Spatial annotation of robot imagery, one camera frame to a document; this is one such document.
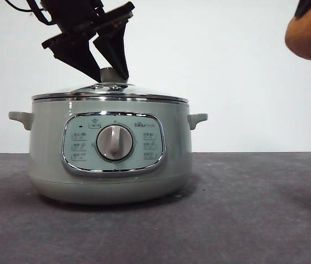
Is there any brown potato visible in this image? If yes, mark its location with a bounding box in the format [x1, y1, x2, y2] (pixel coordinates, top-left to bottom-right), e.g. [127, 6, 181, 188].
[284, 4, 311, 63]

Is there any thin black cable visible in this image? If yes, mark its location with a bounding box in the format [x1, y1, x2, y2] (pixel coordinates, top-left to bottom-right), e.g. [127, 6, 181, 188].
[14, 0, 54, 26]

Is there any glass lid with green knob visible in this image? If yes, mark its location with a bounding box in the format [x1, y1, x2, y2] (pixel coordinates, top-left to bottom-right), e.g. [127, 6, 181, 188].
[31, 67, 191, 106]

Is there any pale green electric cooking pot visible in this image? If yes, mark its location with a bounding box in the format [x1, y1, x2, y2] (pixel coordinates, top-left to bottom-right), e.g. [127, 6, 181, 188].
[8, 95, 208, 205]

